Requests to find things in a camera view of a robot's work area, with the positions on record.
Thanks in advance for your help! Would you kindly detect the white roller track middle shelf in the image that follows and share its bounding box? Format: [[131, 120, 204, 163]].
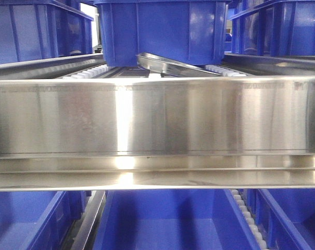
[[62, 65, 113, 80]]

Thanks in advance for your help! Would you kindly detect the dark blue bin lower middle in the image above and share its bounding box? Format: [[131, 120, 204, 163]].
[[94, 189, 259, 249]]

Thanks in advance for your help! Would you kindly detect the dark blue bin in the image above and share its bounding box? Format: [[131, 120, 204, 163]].
[[94, 189, 259, 249], [0, 191, 91, 249], [243, 189, 315, 249], [94, 1, 229, 67], [0, 1, 93, 64], [231, 1, 315, 57]]

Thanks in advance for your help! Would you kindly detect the dark blue bin upper middle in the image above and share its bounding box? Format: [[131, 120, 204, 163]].
[[94, 1, 229, 67]]

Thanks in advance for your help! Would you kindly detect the white roller track lower right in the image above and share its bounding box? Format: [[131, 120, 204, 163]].
[[231, 189, 268, 249]]

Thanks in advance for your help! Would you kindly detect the dark blue bin upper right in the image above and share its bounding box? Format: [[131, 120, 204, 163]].
[[231, 1, 315, 57]]

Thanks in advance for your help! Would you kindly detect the dark blue bin lower right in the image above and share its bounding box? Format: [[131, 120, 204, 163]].
[[243, 189, 315, 249]]

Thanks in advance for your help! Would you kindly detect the dark blue bin upper left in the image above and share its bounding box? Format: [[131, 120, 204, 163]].
[[0, 1, 93, 64]]

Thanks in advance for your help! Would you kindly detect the dark blue bin lower left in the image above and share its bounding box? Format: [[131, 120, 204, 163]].
[[0, 191, 91, 249]]

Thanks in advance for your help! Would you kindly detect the steel guide rail middle shelf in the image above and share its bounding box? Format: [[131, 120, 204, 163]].
[[137, 52, 222, 77]]

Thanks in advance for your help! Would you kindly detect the stainless steel shelf front rail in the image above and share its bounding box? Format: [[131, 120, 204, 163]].
[[0, 76, 315, 191]]

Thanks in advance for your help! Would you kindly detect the steel divider rail lower left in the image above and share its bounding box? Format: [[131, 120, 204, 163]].
[[70, 190, 105, 249]]

